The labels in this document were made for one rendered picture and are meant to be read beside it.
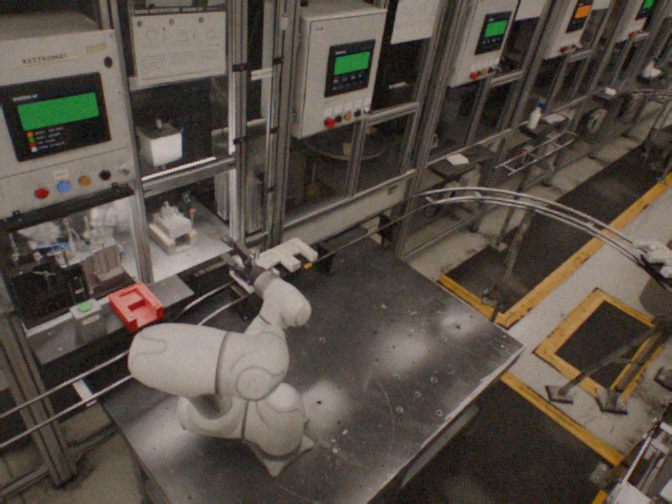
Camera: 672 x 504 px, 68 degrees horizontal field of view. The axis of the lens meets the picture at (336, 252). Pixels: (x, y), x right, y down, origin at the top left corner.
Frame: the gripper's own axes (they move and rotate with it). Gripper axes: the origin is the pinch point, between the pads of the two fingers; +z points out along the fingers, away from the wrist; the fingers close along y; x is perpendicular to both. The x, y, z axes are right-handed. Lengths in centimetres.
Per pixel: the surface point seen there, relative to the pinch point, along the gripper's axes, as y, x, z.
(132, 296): -17.3, 30.1, 15.0
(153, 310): -18.5, 27.3, 5.6
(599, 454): -111, -136, -134
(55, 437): -79, 67, 22
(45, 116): 52, 43, 18
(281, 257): -24.5, -32.5, 7.6
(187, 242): -20.7, -3.5, 34.7
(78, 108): 53, 34, 18
